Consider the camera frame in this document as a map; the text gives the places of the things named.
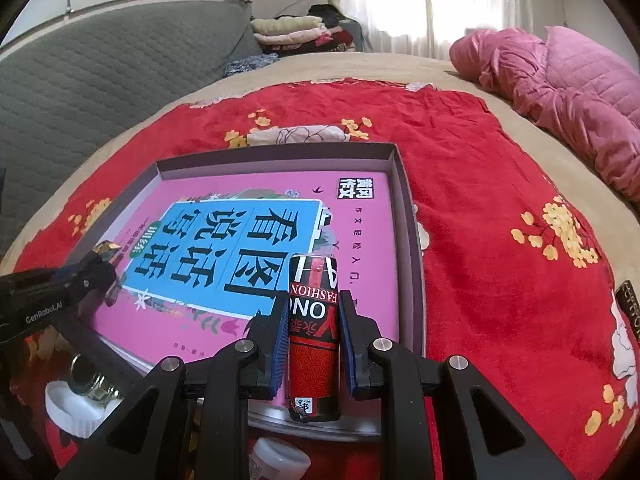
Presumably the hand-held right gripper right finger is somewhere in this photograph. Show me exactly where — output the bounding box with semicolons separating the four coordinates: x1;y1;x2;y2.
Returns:
339;289;576;480

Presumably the black cloth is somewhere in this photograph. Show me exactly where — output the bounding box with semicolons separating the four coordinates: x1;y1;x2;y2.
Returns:
307;4;346;28

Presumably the pink book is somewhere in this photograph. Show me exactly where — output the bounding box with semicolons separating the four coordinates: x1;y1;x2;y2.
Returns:
92;170;418;411

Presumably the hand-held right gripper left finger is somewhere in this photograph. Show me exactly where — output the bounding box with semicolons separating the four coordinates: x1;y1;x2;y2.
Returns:
54;294;292;480

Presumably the red floral blanket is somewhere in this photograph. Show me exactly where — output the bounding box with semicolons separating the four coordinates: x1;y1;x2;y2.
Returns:
10;77;640;480

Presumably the white pill bottle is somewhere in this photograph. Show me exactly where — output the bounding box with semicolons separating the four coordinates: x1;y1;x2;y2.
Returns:
252;437;311;480

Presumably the cream folded cloth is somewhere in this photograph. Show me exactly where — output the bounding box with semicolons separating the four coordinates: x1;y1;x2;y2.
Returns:
250;15;323;37

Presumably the grey quilted cover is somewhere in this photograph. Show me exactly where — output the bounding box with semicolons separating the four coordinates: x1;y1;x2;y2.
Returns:
0;0;263;261

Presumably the red black lighter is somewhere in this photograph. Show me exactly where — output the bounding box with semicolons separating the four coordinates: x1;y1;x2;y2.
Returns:
287;254;343;423

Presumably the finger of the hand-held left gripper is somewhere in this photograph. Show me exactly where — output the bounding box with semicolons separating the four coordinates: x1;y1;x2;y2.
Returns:
75;272;120;309
52;252;108;288

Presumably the shallow grey cardboard box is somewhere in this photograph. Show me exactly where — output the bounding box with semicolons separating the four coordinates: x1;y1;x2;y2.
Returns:
55;143;427;443

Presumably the white curtain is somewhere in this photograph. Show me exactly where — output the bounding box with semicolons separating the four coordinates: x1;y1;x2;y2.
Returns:
332;0;536;53

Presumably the stack of folded clothes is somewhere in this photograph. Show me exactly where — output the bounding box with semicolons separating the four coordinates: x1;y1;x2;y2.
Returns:
270;30;354;54

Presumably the pink folded cloth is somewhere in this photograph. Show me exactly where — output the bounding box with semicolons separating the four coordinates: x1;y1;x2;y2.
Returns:
255;30;333;49

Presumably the black lighter with gold top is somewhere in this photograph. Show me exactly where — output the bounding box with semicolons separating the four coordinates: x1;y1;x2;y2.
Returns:
95;241;122;308

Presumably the pink quilt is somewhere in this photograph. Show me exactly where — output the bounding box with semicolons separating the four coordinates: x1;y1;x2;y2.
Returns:
449;25;640;206

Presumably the blue patterned cloth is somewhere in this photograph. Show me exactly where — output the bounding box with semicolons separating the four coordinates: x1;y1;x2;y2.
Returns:
222;54;281;78

